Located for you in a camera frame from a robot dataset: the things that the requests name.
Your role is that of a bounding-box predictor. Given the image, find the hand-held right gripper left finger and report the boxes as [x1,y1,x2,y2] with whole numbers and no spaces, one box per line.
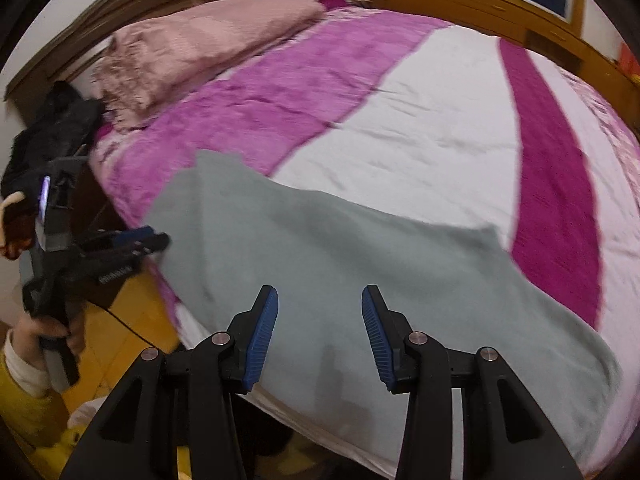
[59,285,279,480]

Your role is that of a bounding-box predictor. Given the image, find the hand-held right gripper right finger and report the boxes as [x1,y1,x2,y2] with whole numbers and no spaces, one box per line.
[361,284,585,480]

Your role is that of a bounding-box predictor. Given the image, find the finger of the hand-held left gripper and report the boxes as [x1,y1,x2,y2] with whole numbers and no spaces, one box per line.
[77,233,171,268]
[107,227,156,248]

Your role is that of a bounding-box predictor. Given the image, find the grey pants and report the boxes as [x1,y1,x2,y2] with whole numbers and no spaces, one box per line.
[142,150,623,471]

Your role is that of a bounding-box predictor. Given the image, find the person's left forearm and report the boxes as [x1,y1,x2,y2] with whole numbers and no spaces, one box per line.
[0,330,68,450]

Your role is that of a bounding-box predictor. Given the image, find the person's left hand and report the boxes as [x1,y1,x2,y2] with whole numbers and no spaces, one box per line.
[11,311,87,359]

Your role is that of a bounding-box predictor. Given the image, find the black garment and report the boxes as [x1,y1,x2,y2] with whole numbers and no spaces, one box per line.
[0,80,103,196]

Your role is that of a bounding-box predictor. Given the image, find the yellow slipper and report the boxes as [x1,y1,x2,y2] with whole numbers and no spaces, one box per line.
[59,424,101,461]

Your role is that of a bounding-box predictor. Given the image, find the pink pillow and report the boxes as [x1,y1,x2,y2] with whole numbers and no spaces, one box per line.
[92,0,326,128]

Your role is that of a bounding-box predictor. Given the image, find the pink white purple bed quilt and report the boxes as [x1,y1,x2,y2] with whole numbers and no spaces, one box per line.
[92,0,640,478]

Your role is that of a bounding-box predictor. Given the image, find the wooden headboard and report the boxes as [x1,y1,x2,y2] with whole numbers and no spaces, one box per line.
[5,0,313,101]

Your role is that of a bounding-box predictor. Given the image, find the wooden cabinet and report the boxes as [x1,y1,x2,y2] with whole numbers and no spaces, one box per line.
[342,0,640,126]

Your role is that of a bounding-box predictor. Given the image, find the narrow orange curtain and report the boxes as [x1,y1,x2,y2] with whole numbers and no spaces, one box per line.
[620,42,640,78]

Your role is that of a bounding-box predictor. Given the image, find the black cable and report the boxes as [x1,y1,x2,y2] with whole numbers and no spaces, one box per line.
[82,300,182,350]

